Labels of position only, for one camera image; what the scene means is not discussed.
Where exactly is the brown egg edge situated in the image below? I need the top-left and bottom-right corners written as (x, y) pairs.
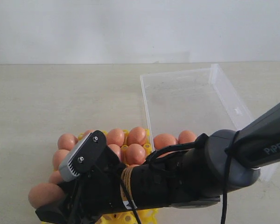
top-left (126, 143), bottom-right (146, 165)

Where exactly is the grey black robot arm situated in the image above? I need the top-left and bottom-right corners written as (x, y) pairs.
top-left (35, 103), bottom-right (280, 224)

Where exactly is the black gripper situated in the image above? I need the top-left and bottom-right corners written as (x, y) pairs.
top-left (35, 146), bottom-right (221, 224)

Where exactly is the clear plastic container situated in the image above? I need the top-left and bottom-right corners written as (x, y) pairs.
top-left (140, 63), bottom-right (275, 182)

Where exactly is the yellow plastic egg tray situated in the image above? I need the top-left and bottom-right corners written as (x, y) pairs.
top-left (77, 129), bottom-right (158, 224)

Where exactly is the brown egg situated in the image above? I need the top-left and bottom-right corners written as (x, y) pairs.
top-left (178, 130), bottom-right (197, 144)
top-left (154, 133), bottom-right (178, 151)
top-left (83, 129), bottom-right (94, 136)
top-left (57, 133), bottom-right (78, 151)
top-left (127, 126), bottom-right (147, 146)
top-left (52, 149), bottom-right (69, 171)
top-left (108, 144), bottom-right (121, 160)
top-left (28, 183), bottom-right (65, 209)
top-left (106, 128), bottom-right (125, 147)
top-left (129, 164), bottom-right (139, 168)
top-left (49, 170), bottom-right (63, 184)

